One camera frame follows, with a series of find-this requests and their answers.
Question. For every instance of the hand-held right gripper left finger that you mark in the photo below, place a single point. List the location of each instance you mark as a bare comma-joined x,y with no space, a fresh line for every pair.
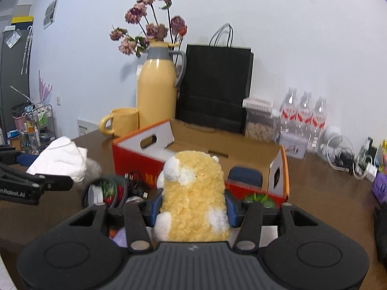
156,211

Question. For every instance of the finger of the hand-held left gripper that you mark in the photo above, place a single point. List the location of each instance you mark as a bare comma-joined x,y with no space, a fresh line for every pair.
57,182
27,159

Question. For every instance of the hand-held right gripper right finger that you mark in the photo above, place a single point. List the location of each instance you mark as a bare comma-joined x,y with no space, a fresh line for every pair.
231,210

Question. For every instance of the white cloth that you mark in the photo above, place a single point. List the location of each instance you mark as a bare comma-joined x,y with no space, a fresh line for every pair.
57,157

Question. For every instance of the yellow and white plush toy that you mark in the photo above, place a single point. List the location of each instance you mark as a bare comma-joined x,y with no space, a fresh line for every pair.
193,199

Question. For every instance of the orange cardboard box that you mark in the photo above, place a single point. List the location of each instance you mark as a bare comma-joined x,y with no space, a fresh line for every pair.
133,154

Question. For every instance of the round black-rimmed container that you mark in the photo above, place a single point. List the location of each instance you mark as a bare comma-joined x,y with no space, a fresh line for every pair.
87,195

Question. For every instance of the dark blue pouch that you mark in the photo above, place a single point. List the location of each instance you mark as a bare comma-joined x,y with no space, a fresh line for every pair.
245,176

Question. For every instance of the red green flower decoration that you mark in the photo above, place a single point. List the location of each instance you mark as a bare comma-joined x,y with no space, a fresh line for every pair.
112,191

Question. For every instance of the white outlet panel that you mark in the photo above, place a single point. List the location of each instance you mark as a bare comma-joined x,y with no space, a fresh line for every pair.
86,127

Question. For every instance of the dark grey cabinet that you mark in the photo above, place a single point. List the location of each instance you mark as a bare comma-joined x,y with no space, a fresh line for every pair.
13,81

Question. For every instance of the clear seed container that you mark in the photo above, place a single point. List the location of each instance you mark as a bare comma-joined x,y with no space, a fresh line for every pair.
260,127

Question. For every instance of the white printed tin box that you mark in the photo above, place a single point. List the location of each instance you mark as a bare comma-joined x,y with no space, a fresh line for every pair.
292,145

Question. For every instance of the yellow mug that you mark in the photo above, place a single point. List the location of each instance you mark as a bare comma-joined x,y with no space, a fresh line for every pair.
124,122

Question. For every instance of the white book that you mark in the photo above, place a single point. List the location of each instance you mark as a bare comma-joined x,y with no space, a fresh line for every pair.
258,103

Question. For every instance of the yellow thermos jug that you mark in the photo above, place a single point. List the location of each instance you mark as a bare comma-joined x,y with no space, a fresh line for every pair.
155,90

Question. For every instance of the black paper bag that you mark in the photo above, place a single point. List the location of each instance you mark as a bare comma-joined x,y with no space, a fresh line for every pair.
211,90

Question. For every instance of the white robot-shaped speaker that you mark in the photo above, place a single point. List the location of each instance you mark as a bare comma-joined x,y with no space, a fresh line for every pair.
331,134

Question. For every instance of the white charger adapter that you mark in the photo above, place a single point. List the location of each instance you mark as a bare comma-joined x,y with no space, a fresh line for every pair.
372,172

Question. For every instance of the purple packet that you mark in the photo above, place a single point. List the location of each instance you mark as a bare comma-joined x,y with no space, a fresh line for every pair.
381,187

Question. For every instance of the black object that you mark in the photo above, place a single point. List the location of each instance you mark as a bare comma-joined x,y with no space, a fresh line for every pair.
381,232

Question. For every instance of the yellow packet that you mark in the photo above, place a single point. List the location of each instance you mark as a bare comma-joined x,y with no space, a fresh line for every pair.
384,154

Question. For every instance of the dried pink flowers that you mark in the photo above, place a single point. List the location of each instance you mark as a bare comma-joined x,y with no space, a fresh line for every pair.
157,30

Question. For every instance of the white wall socket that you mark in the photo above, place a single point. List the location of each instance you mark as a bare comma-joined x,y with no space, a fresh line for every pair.
59,100

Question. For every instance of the purple flower wall sticker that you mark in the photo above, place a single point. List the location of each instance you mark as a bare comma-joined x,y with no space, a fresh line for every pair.
44,89

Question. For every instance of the wall poster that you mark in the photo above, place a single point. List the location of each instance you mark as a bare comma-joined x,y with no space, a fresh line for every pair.
50,12

